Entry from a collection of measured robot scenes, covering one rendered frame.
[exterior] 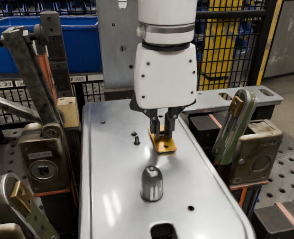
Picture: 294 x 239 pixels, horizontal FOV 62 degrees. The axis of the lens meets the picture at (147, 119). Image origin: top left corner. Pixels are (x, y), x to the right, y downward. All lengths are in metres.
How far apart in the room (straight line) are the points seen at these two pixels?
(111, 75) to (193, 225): 0.46
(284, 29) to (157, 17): 3.01
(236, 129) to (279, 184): 0.50
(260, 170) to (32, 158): 0.41
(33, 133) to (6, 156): 0.61
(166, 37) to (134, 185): 0.22
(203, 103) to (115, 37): 0.28
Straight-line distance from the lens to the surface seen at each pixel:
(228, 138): 0.44
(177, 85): 0.40
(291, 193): 0.90
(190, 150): 0.46
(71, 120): 0.50
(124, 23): 0.65
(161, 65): 0.38
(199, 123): 0.58
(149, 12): 0.36
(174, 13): 0.35
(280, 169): 0.97
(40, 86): 0.39
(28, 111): 0.43
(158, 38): 0.35
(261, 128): 0.47
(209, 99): 0.65
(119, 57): 0.67
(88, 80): 0.75
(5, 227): 0.29
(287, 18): 3.31
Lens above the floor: 1.28
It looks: 31 degrees down
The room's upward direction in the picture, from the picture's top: straight up
